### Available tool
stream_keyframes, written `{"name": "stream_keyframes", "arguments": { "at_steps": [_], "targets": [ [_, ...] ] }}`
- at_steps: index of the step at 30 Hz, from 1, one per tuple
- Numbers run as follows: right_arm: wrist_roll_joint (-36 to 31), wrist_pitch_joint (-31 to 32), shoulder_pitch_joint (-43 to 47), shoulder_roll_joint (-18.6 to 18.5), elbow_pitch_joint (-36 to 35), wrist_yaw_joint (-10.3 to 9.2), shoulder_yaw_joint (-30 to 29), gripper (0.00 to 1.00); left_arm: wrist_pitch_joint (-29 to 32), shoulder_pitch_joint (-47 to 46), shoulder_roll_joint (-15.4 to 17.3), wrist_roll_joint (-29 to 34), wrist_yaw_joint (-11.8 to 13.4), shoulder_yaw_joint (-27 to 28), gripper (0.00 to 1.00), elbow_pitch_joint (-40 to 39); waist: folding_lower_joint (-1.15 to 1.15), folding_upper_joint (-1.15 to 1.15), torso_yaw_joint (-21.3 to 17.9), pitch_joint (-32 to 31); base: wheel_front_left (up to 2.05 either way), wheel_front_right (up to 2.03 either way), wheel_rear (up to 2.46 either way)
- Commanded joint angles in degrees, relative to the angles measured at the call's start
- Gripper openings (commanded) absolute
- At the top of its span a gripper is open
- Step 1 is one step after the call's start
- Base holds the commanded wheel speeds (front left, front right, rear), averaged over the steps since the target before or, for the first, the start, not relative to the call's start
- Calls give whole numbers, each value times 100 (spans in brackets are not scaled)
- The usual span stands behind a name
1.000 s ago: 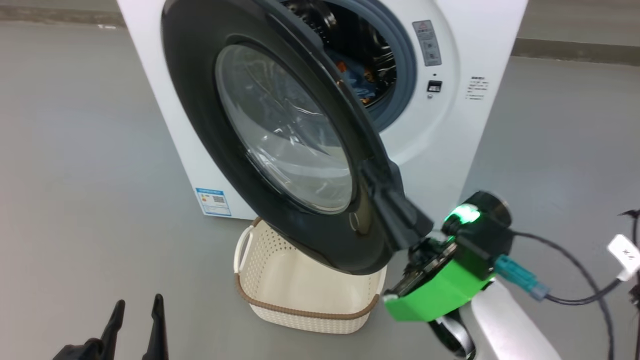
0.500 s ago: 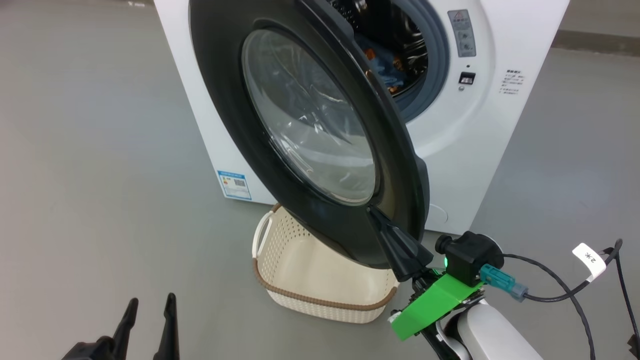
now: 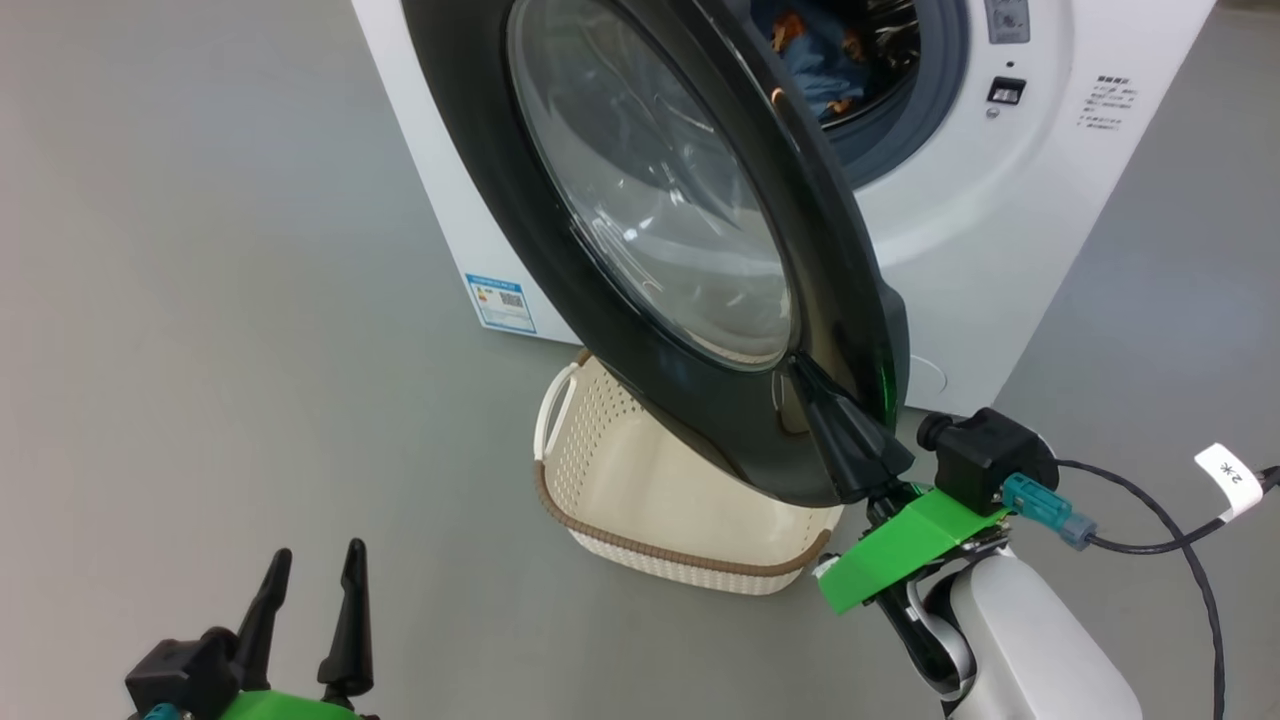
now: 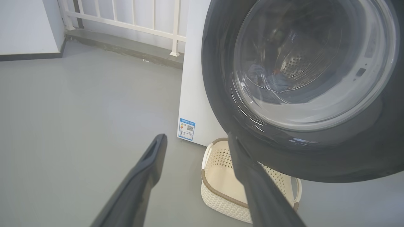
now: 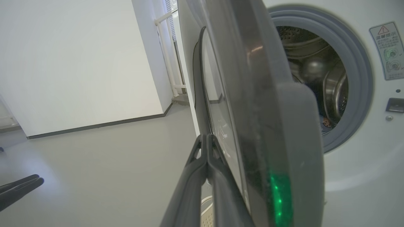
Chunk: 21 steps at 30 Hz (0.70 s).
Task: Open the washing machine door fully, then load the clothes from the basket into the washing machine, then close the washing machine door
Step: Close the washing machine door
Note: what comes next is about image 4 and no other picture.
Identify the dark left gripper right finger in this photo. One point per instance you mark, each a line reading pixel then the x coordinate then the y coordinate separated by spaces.
pixel 265 201

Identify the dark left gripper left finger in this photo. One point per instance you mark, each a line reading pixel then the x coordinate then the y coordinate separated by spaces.
pixel 135 195

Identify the black round washer door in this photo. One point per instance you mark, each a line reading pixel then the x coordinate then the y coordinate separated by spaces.
pixel 347 157

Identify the blue cartoon print garment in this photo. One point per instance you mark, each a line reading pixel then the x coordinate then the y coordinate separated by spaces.
pixel 255 75
pixel 281 80

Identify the white front-load washing machine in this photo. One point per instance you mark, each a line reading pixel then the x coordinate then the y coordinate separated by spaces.
pixel 195 78

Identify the stainless steel washing machine drum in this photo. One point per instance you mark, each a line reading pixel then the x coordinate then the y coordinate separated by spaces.
pixel 300 63

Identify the cream perforated laundry basket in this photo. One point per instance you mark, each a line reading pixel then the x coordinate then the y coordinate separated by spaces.
pixel 221 176

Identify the blue energy label sticker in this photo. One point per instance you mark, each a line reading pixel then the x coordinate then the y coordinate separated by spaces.
pixel 186 129

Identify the white metal railing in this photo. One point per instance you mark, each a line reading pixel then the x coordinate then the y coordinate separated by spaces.
pixel 126 25

